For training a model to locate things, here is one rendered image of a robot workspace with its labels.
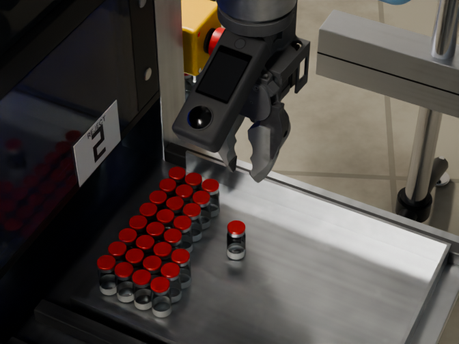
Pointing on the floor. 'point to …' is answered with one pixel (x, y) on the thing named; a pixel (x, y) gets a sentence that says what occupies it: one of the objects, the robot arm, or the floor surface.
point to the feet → (406, 210)
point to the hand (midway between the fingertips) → (241, 170)
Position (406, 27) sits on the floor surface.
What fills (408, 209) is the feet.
